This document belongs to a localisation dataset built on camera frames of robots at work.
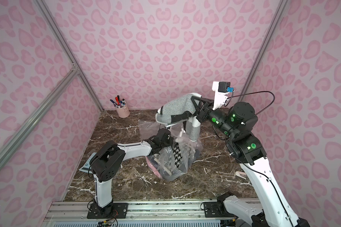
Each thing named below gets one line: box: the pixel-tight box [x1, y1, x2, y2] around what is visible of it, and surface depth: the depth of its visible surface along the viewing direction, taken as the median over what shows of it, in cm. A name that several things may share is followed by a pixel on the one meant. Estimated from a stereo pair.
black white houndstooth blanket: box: [171, 142, 183, 168], surface depth 87 cm
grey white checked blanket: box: [155, 92, 202, 142], surface depth 56 cm
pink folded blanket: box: [145, 156, 163, 179], surface depth 86 cm
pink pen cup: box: [115, 104, 130, 118], surface depth 113 cm
